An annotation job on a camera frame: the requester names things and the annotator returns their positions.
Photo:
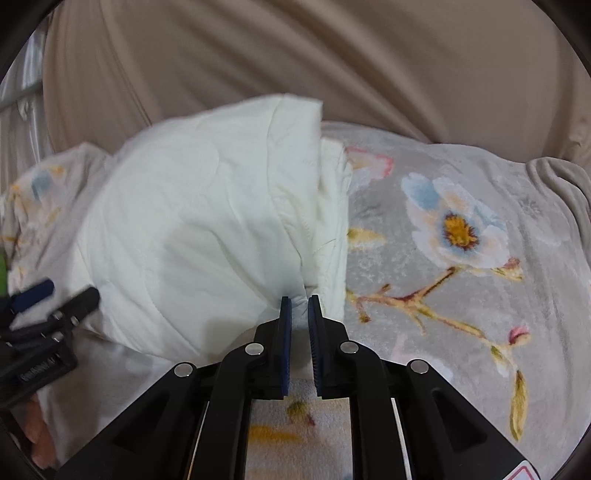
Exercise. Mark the grey floral blanket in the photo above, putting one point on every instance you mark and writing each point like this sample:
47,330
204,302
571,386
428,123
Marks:
438,277

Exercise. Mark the cream quilted jacket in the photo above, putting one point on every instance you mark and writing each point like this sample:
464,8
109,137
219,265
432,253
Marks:
198,230

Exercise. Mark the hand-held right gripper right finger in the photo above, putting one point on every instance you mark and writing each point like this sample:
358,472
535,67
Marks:
316,346

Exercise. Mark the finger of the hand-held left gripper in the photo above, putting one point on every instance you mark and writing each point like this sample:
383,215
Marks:
33,295
76,307

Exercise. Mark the person's left hand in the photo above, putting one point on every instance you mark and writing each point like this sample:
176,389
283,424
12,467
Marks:
39,429

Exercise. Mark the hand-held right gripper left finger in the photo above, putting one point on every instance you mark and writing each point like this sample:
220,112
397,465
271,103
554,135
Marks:
285,346

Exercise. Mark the beige curtain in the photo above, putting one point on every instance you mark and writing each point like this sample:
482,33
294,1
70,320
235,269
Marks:
323,55

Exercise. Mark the white metal rail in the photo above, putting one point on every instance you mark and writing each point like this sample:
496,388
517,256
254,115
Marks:
21,92

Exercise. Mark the grey fleece cloth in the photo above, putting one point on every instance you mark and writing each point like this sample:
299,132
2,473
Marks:
561,189

